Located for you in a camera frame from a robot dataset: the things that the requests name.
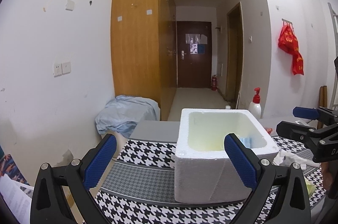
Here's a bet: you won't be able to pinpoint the blue item in box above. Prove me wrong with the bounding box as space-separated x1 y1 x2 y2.
239 137 252 148

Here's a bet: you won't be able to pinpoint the wooden wardrobe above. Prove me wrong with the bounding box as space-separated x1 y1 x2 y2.
110 0 176 121

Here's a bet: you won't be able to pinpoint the red fire extinguisher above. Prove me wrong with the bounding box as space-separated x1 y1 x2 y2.
211 75 217 91

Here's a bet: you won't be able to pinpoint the white plastic bag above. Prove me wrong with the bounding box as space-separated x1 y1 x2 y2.
273 149 320 171

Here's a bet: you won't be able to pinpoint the dark brown entrance door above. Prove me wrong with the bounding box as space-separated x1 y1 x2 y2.
177 21 212 88

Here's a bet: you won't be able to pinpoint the metal bunk bed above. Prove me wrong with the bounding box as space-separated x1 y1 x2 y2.
328 3 338 56

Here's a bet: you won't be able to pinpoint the wall socket plate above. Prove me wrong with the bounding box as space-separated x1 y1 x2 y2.
53 63 63 77

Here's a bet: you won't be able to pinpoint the red snack packet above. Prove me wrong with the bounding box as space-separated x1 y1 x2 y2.
266 128 273 134

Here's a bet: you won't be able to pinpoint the papers at left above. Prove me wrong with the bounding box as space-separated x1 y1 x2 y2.
1 174 34 224

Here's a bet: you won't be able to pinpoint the white red pump bottle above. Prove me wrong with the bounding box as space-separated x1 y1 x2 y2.
248 87 262 120

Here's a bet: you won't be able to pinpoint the red hanging bags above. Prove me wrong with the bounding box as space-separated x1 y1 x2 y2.
278 21 304 75

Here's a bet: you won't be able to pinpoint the wall switch plate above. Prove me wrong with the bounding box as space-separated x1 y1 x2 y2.
61 62 71 75

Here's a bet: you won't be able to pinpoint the white styrofoam box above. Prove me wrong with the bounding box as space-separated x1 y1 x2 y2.
173 107 280 205

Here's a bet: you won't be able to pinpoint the wooden planks against wall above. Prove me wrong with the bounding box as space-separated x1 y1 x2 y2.
319 86 328 108

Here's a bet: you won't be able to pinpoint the light blue cloth bundle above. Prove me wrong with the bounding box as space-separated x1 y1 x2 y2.
95 95 160 139

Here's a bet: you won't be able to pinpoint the wooden side door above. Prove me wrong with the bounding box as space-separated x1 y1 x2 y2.
225 3 244 109

